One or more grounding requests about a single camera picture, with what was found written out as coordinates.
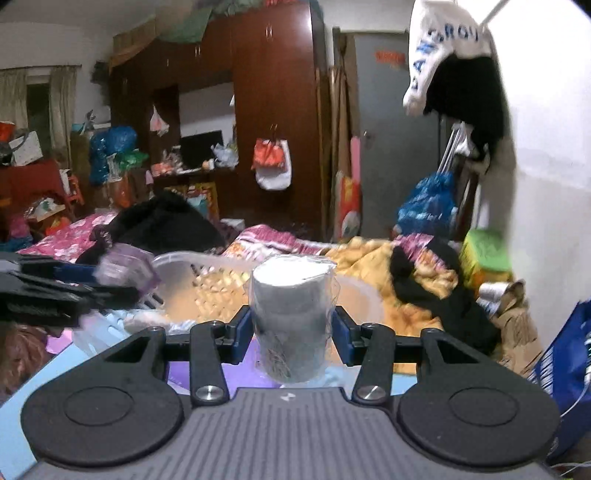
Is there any white paper roll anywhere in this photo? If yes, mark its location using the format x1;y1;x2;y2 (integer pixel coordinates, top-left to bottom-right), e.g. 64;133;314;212
249;255;335;384

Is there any white black hanging jacket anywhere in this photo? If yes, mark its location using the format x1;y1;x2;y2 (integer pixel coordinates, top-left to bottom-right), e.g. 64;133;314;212
403;1;506;159

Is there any dark red wooden wardrobe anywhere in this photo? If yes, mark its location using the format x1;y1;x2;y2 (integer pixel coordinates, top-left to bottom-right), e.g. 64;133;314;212
109;1;331;240

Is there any yellow blanket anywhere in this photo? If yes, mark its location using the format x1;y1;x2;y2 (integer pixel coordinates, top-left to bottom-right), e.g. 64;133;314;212
325;235;460;337

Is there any pink floral bedding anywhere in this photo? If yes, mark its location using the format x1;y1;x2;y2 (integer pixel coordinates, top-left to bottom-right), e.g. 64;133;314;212
19;211;117;263

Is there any blue plastic bag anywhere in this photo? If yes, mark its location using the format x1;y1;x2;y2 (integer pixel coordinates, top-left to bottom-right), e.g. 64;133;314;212
397;172;457;238

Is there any blue shopping bag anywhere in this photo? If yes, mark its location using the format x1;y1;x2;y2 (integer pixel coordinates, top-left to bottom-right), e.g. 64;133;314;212
528;301;591;459

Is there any green box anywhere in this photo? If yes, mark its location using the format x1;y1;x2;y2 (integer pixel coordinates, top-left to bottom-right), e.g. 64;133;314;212
460;229;513;291

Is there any window curtain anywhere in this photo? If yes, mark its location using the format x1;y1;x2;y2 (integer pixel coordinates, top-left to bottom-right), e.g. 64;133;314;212
49;66;78;169

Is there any grey door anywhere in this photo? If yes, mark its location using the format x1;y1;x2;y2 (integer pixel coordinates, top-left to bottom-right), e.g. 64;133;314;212
353;33;440;238

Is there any red white hanging bag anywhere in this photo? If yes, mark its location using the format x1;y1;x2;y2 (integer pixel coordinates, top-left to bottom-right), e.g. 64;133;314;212
252;124;293;191

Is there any clear plastic perforated basket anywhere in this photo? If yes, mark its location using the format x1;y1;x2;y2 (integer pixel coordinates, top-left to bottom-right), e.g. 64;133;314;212
71;250;385;356

